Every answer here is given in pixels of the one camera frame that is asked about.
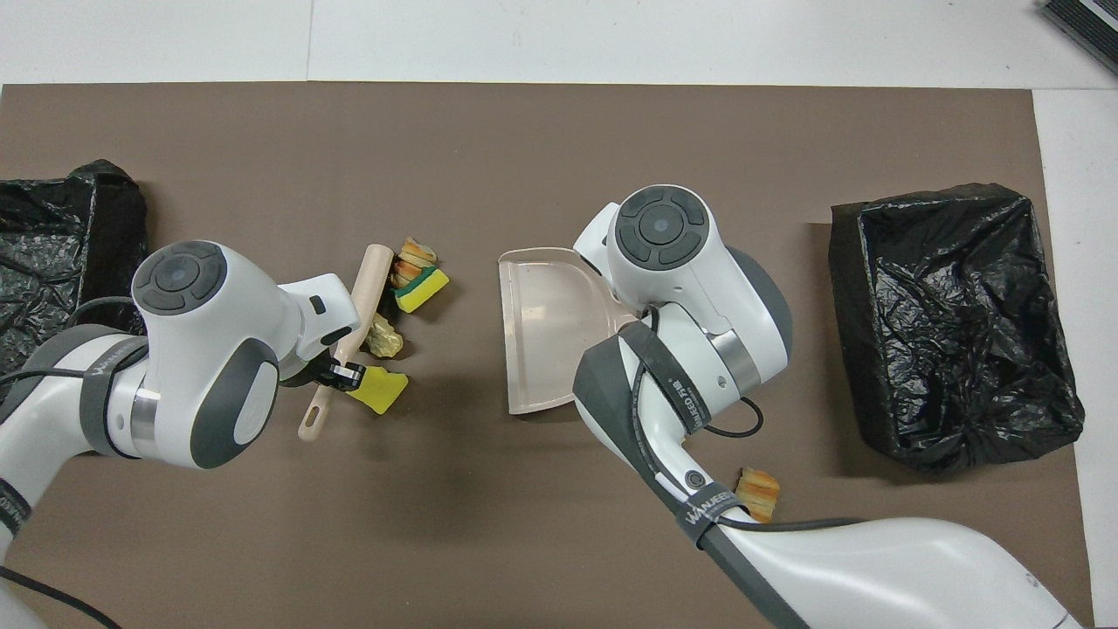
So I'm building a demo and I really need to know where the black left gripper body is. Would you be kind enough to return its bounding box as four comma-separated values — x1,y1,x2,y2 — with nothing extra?
281,349,346,387

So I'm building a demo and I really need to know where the pale bread chunk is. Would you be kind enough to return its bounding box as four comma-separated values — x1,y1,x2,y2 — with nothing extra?
365,314,405,359

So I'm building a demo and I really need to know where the beige hand brush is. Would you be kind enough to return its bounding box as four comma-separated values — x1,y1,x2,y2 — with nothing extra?
298,244,396,442

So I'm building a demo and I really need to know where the green and yellow sponge piece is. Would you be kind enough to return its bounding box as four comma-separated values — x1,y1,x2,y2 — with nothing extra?
393,266,451,314

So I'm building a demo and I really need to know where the striped croissant piece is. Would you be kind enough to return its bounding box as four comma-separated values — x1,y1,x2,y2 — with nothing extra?
390,236,438,287
736,467,782,523

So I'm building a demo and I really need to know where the beige plastic dustpan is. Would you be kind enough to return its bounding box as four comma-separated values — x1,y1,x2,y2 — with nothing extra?
497,247,638,416

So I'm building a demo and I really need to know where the black bag lined bin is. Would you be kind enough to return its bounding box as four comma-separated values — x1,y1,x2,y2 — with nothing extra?
0,159,149,403
828,182,1086,475

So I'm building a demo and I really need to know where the brown paper table mat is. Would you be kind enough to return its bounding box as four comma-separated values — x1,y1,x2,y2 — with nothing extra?
0,83,1097,629

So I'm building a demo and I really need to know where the dark ribbed box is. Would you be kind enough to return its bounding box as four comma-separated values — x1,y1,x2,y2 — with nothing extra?
1039,0,1118,52

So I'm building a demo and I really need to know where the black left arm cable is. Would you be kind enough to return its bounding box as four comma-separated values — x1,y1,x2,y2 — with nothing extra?
0,295,132,629

